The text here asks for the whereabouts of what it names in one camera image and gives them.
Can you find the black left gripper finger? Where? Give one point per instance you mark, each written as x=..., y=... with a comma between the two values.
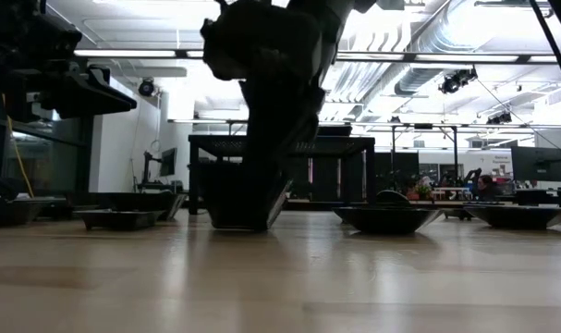
x=90, y=99

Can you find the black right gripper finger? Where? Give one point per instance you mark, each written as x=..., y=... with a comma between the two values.
x=275, y=129

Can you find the black wavy square dish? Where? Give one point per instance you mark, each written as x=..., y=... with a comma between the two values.
x=146, y=201
x=334, y=131

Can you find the small black square dish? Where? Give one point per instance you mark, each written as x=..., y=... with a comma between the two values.
x=118, y=220
x=224, y=199

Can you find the black round dish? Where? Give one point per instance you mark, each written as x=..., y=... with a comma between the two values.
x=12, y=213

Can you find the black leaf-shaped dish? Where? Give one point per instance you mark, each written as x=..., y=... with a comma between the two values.
x=520, y=217
x=386, y=221

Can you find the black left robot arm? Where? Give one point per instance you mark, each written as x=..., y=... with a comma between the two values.
x=7, y=5

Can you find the black background robot arm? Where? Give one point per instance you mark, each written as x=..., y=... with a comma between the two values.
x=471, y=175

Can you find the long white light bar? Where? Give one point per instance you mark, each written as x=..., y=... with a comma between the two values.
x=123, y=53

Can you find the black perforated metal shelf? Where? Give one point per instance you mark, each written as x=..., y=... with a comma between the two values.
x=349, y=143

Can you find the green potted plant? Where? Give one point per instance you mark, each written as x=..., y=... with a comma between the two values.
x=423, y=190

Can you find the black ceiling spotlight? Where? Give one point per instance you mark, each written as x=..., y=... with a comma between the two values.
x=458, y=79

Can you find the person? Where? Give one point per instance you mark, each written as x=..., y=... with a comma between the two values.
x=487, y=185

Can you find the large black computer monitor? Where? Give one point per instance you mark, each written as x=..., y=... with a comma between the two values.
x=536, y=164

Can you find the small black ceiling fixture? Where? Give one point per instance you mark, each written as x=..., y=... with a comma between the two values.
x=548, y=14

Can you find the black hanging ceiling camera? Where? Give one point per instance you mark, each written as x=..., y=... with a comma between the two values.
x=146, y=87

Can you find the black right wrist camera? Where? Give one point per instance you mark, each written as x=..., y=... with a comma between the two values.
x=220, y=51

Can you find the black aluminium table frame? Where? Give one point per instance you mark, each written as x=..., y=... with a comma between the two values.
x=317, y=205

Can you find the black metal background frame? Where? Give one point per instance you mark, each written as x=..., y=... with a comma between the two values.
x=455, y=152

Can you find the white wall sign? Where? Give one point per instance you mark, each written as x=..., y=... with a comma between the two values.
x=502, y=159

